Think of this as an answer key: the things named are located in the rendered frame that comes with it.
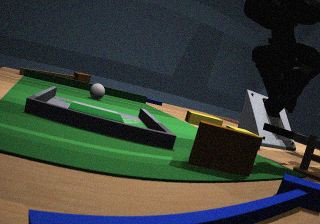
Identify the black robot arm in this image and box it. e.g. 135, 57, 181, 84
243, 0, 320, 118

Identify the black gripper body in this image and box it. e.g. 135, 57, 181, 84
252, 32, 309, 85

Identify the grey ball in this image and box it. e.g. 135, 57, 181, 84
89, 83, 105, 100

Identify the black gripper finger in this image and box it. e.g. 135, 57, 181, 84
282, 81, 306, 113
255, 62, 286, 105

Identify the green putting mat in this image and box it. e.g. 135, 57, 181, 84
0, 76, 307, 183

